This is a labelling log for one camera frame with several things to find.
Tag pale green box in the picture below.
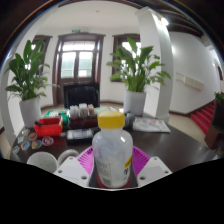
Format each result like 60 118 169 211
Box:
94 106 116 116

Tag flat black device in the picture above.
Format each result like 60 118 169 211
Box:
65 128 95 145

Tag dark wood glazed double door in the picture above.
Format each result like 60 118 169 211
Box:
52 32 106 108

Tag grey round dumbbell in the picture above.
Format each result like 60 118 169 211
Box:
123 111 137 129

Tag clear yellow-capped drink bottle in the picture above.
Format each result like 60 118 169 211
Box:
91 110 134 190

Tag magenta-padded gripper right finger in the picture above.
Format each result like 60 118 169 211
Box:
131 145 173 188

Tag green plant in white pot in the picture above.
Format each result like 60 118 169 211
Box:
106 37 173 118
4 39 51 129

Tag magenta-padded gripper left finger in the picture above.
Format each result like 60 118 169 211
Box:
53 145 98 188

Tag dark tray of small jars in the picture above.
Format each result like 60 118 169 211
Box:
68 103 99 129

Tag white printed paper sheet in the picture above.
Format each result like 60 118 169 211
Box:
132 116 172 134

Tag white wall radiator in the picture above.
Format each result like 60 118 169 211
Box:
175 72 205 91

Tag dark wood framed window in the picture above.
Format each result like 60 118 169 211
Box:
111 33 142 83
31 34 54 78

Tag red plastic box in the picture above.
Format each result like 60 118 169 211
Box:
33 116 64 138

